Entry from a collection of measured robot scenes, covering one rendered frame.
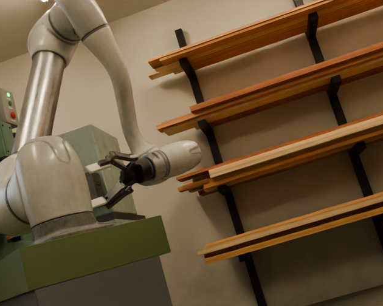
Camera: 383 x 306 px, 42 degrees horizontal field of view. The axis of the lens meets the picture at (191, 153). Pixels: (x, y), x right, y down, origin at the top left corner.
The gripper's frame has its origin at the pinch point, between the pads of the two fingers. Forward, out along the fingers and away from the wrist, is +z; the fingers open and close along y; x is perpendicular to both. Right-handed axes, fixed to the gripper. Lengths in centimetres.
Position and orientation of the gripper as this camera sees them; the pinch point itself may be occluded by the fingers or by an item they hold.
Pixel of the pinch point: (89, 187)
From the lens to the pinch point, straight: 147.8
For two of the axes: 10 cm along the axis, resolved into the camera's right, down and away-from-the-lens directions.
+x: 6.4, 5.2, -5.7
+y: 1.8, -8.2, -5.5
